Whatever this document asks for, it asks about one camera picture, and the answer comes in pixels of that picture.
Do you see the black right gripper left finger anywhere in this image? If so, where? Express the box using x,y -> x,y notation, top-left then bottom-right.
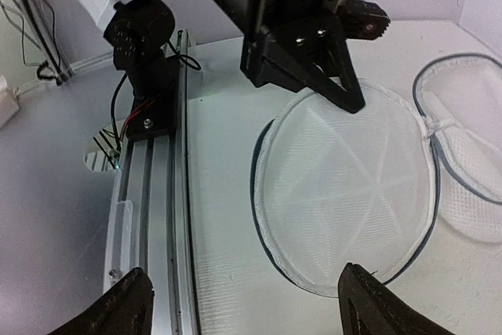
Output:
52,267 -> 154,334

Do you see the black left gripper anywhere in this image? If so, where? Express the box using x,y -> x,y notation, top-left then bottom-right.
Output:
213,0 -> 366,112

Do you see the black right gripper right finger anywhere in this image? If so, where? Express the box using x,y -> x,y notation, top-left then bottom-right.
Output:
337,263 -> 450,335

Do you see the white mesh laundry bag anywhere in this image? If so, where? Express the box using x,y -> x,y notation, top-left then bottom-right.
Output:
250,53 -> 501,297

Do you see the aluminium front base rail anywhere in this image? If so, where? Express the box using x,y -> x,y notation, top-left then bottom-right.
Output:
104,28 -> 201,335

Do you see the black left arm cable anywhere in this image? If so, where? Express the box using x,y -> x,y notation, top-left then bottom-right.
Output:
109,75 -> 130,163

